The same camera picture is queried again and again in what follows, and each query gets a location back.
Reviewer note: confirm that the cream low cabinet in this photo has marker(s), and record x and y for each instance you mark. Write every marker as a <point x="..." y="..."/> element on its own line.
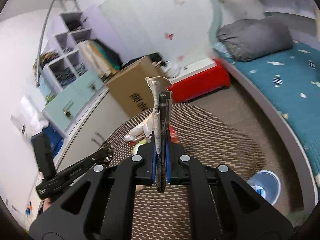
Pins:
<point x="102" y="118"/>

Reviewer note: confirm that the chrome ladder rail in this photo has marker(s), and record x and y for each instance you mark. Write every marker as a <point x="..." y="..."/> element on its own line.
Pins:
<point x="50" y="32"/>

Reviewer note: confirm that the brown cardboard box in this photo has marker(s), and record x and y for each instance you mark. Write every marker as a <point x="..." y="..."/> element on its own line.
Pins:
<point x="130" y="89"/>

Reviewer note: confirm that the red storage bench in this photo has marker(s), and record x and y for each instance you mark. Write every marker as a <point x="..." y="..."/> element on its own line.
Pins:
<point x="199" y="78"/>

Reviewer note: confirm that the blue paper bag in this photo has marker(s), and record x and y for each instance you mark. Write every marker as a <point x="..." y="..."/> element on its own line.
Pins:
<point x="54" y="138"/>

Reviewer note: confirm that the wardrobe with butterfly stickers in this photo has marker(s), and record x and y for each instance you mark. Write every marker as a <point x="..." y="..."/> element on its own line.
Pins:
<point x="177" y="29"/>

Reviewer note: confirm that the grey folded duvet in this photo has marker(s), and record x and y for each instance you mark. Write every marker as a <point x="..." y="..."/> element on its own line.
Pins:
<point x="249" y="39"/>

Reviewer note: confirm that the white cubby shelf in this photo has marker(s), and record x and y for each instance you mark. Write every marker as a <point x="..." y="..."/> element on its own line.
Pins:
<point x="63" y="43"/>

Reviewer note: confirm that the teal drawer unit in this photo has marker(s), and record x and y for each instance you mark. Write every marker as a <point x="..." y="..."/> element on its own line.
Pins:
<point x="64" y="108"/>

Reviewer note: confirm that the grey paper wrapper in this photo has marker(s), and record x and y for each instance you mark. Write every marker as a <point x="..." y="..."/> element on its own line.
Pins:
<point x="162" y="103"/>

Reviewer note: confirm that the white bag on bench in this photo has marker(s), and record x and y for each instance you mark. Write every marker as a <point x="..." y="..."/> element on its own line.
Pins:
<point x="173" y="70"/>

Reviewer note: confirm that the red brown snack bag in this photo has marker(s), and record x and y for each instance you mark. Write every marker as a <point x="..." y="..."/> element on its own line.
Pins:
<point x="173" y="135"/>

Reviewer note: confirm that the white orange plastic bag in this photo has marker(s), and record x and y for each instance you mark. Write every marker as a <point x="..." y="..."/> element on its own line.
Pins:
<point x="144" y="129"/>

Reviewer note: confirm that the teal bed mattress cover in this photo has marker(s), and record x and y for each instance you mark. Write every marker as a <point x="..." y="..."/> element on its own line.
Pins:
<point x="290" y="81"/>

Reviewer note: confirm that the hanging clothes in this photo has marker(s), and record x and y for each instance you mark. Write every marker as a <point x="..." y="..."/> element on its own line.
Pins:
<point x="99" y="57"/>

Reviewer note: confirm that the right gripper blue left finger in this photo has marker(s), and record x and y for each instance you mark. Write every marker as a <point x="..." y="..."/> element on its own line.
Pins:
<point x="154" y="158"/>

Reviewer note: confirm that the brown polka dot tablecloth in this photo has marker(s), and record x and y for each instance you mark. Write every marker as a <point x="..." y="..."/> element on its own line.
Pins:
<point x="208" y="197"/>

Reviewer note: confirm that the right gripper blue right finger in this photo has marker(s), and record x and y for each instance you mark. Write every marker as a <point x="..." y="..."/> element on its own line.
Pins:
<point x="167" y="156"/>

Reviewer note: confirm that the light blue trash bin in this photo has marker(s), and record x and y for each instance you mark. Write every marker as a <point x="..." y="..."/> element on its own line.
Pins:
<point x="267" y="184"/>

